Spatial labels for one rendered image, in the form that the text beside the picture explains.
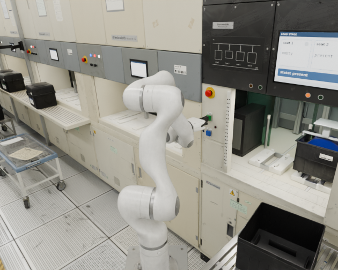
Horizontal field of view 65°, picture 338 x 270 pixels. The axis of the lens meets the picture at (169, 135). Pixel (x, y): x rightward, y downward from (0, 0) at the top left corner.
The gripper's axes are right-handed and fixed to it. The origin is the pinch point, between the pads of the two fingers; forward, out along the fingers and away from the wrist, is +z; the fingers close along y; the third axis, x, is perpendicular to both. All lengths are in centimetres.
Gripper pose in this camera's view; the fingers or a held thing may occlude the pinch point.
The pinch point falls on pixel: (205, 119)
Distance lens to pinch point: 157.6
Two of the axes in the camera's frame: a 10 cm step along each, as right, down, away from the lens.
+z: 7.2, -3.1, 6.2
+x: -0.4, -9.1, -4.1
